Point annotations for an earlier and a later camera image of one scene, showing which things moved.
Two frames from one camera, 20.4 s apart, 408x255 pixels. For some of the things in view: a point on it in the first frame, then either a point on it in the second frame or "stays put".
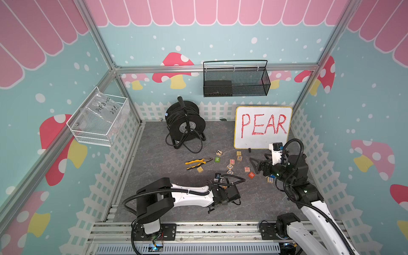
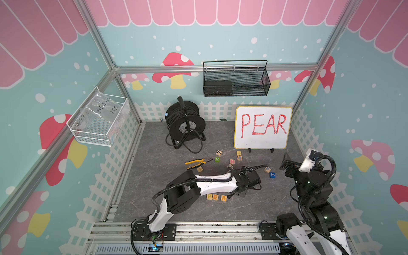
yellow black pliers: (204, 160) stays put
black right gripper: (269, 164) to (296, 168)
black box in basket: (218, 88) stays put
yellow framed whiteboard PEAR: (256, 127) stays put
